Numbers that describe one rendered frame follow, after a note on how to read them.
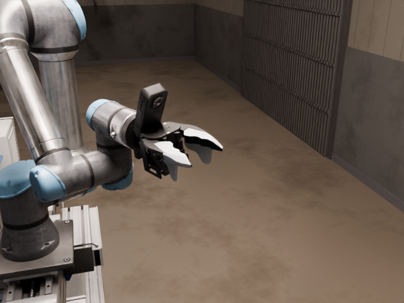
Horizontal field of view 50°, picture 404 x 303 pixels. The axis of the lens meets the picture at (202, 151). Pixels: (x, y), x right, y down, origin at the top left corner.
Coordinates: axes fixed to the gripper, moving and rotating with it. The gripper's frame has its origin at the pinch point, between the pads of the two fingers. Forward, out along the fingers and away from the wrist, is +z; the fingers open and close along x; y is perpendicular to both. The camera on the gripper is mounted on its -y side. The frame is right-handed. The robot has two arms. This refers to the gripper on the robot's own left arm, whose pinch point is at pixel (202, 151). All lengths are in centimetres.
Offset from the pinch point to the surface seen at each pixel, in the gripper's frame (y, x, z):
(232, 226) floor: 165, -132, -140
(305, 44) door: 90, -328, -224
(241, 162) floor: 177, -219, -216
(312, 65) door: 106, -318, -206
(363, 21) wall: 54, -300, -144
